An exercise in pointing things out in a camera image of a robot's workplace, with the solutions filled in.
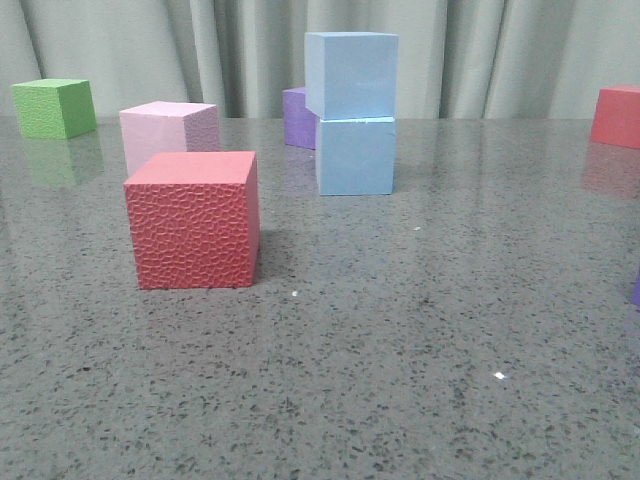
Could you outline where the light blue foam cube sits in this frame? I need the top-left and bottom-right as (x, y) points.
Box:
(304, 32), (399, 120)
(315, 117), (397, 195)

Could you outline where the far purple foam cube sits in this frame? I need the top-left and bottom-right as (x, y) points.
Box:
(282, 87), (316, 149)

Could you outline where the purple foam cube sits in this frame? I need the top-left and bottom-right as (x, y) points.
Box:
(282, 87), (316, 149)
(631, 272), (640, 306)

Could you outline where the red foam cube front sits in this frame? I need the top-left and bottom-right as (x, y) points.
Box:
(124, 151), (260, 289)

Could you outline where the red foam cube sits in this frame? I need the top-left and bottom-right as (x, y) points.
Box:
(124, 151), (260, 289)
(590, 84), (640, 149)

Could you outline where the pink foam cube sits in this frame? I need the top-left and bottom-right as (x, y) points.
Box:
(119, 101), (220, 176)

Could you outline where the grey-green curtain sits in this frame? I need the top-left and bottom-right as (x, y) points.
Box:
(1, 1), (639, 119)

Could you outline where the green foam cube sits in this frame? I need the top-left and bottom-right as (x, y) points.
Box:
(11, 79), (97, 139)

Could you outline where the near purple foam cube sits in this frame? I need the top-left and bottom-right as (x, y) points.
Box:
(631, 272), (640, 306)

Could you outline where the red foam cube right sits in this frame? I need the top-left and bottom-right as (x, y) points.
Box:
(590, 84), (640, 149)

